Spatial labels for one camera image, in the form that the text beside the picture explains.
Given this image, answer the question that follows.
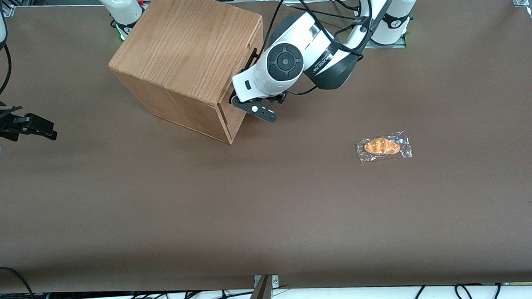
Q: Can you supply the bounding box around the wooden drawer cabinet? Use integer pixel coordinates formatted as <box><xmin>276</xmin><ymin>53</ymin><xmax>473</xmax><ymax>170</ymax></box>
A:
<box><xmin>105</xmin><ymin>0</ymin><xmax>269</xmax><ymax>150</ymax></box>

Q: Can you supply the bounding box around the wooden drawer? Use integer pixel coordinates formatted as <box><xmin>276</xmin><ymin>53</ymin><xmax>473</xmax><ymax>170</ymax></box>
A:
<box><xmin>214</xmin><ymin>17</ymin><xmax>268</xmax><ymax>126</ymax></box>

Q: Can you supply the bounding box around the small metal edge bracket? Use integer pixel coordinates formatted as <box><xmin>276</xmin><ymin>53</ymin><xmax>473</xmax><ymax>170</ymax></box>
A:
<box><xmin>253</xmin><ymin>274</ymin><xmax>280</xmax><ymax>290</ymax></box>

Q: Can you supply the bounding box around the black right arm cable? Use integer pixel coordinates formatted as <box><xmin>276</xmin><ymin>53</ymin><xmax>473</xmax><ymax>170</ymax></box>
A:
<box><xmin>0</xmin><ymin>43</ymin><xmax>14</xmax><ymax>101</ymax></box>

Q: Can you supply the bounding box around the table cover sheet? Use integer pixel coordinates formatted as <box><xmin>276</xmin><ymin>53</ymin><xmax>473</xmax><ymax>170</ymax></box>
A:
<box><xmin>0</xmin><ymin>0</ymin><xmax>532</xmax><ymax>299</ymax></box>

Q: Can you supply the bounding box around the black metal drawer handle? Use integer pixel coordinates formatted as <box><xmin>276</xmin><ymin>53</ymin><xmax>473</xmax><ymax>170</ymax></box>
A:
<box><xmin>227</xmin><ymin>48</ymin><xmax>263</xmax><ymax>105</ymax></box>

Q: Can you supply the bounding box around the bread roll in clear wrapper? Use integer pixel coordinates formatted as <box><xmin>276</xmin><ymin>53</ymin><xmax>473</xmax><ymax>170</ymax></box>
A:
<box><xmin>355</xmin><ymin>131</ymin><xmax>413</xmax><ymax>165</ymax></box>

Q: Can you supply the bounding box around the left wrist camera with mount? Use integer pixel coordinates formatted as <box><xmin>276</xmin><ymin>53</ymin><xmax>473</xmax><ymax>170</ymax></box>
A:
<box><xmin>231</xmin><ymin>92</ymin><xmax>288</xmax><ymax>125</ymax></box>

